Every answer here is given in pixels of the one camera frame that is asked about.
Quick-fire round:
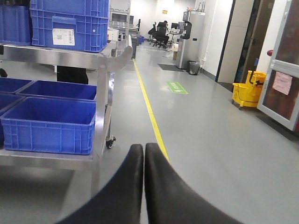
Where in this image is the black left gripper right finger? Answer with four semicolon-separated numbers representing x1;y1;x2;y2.
144;143;239;224

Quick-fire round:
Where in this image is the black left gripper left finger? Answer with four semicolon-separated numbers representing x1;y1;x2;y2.
59;144;143;224

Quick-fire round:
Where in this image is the stainless steel shelf cart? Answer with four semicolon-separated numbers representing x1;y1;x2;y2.
0;35;134;203

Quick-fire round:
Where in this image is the blue crate lower front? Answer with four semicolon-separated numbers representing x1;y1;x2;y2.
0;97;96;155

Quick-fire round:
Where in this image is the blue crate lower back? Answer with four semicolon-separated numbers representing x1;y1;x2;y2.
16;80;97;101

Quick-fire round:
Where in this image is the yellow mop bucket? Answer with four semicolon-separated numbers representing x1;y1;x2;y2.
231;70;266;110

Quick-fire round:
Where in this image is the mesh waste bin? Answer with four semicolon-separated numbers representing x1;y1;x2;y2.
188;61;200;75

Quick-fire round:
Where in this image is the stainless steel cabinet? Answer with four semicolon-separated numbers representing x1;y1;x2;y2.
176;11;206;69

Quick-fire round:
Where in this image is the black office chair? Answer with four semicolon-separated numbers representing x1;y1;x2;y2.
148;21;169;48

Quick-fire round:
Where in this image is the blue crate with label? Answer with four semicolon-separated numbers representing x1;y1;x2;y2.
29;0;109;53

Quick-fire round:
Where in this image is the blue crate upper left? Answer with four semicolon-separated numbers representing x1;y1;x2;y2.
0;4;31;46

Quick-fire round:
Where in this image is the glass door with frame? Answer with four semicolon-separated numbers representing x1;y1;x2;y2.
257;0;299;132

